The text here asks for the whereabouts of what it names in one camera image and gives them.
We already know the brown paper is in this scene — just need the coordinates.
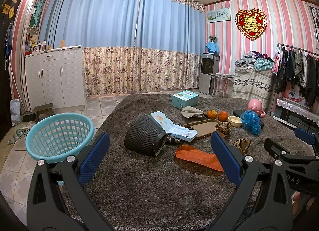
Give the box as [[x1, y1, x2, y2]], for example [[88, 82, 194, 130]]
[[232, 138, 251, 155], [215, 121, 232, 136]]

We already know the small cream bowl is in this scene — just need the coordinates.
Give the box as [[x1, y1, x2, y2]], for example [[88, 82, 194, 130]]
[[228, 116, 242, 128]]

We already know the orange tangerine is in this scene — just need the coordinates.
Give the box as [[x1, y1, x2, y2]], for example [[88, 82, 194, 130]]
[[207, 110, 218, 119], [218, 110, 229, 122]]

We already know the orange plastic bag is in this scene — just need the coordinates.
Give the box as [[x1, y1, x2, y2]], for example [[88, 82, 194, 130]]
[[175, 145, 224, 172]]

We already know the light blue snack package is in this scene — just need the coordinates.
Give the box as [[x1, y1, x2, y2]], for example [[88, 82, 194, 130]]
[[150, 111, 197, 142]]

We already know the beige cloth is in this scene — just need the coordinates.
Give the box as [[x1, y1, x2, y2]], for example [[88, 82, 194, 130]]
[[181, 106, 205, 118]]

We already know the person's hand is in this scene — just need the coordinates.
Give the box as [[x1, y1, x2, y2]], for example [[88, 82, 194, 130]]
[[292, 191, 315, 216]]

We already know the low shelf with lace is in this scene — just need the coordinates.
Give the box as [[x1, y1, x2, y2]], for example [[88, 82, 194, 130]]
[[272, 98, 318, 134]]

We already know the pink pig toy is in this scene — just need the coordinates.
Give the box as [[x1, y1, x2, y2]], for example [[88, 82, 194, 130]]
[[247, 98, 266, 118]]

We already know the light blue plastic basket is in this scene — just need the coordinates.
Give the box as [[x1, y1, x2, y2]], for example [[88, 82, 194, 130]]
[[25, 113, 94, 163]]

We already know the clothes rack with clothes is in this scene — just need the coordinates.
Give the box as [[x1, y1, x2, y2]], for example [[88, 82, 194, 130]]
[[269, 43, 318, 115]]

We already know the patterned cloth covered furniture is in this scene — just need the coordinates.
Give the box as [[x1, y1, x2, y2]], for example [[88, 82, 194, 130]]
[[232, 67, 273, 109]]

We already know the green rag on floor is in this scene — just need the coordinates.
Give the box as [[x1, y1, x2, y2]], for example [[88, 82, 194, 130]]
[[7, 126, 31, 145]]

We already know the pile of clothes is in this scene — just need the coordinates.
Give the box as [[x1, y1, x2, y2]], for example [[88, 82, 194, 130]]
[[235, 50, 274, 71]]

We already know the small wooden stool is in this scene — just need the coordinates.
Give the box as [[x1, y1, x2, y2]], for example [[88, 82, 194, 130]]
[[32, 103, 55, 122]]

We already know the folding small table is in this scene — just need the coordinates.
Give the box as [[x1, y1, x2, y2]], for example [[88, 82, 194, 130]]
[[210, 73, 235, 97]]

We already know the grey shaggy rug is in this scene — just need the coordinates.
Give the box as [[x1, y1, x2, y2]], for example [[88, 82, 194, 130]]
[[59, 92, 315, 231]]

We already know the white plastic bag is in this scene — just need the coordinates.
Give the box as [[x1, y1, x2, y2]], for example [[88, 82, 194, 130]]
[[10, 99, 21, 127]]

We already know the grey water dispenser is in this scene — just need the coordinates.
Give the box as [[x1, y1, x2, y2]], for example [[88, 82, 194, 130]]
[[198, 53, 220, 95]]

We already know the teal cardboard box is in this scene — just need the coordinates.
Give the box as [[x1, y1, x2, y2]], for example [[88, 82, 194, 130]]
[[171, 90, 199, 109]]

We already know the blue covered plant pot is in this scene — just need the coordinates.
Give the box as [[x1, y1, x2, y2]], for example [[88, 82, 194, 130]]
[[206, 35, 220, 55]]

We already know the white cabinet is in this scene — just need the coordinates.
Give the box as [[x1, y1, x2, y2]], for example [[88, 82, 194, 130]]
[[24, 46, 87, 111]]

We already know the blue and floral curtain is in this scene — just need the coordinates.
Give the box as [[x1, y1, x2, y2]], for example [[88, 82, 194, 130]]
[[39, 0, 206, 95]]

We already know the dark double door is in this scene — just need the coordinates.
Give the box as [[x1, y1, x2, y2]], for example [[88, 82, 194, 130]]
[[1, 0, 21, 139]]

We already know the red heart wall decoration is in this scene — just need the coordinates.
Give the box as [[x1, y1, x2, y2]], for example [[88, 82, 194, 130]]
[[235, 9, 268, 41]]

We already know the framed wall picture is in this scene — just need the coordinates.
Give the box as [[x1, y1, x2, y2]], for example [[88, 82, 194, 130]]
[[207, 7, 231, 23]]

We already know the green wall poster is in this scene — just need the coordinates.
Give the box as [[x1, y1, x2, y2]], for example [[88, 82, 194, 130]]
[[29, 0, 46, 30]]

